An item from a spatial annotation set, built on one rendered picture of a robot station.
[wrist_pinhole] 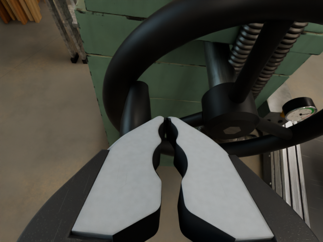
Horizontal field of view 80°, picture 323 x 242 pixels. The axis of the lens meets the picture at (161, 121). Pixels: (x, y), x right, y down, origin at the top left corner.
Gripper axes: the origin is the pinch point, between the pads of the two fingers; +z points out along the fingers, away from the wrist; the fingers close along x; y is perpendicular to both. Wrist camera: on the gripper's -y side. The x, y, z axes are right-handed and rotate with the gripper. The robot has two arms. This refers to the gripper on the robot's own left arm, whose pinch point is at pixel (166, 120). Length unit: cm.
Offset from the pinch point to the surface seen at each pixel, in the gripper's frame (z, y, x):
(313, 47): 14.9, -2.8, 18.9
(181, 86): 32.7, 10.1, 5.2
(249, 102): 7.6, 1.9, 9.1
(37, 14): 149, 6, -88
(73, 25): 110, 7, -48
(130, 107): 2.7, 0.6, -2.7
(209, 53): 16.6, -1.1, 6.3
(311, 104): 26.8, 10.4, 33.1
